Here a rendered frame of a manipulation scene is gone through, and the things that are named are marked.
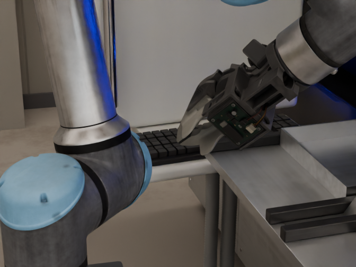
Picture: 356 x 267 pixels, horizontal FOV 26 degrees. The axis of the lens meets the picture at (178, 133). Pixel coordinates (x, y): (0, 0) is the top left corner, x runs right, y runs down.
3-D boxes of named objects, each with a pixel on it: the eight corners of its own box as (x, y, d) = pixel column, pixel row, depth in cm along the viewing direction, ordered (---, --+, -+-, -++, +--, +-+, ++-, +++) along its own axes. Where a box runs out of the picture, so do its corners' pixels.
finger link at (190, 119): (154, 148, 102) (202, 112, 97) (165, 122, 106) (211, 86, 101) (171, 162, 103) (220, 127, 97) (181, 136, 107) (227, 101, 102)
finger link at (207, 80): (178, 103, 102) (224, 67, 97) (180, 97, 103) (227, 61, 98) (203, 126, 103) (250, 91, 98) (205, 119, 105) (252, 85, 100)
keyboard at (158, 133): (284, 120, 179) (285, 110, 178) (313, 142, 167) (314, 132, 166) (118, 143, 167) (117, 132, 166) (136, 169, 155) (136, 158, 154)
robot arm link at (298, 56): (302, 5, 93) (346, 50, 95) (274, 27, 95) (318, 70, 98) (296, 35, 87) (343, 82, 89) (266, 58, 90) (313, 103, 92)
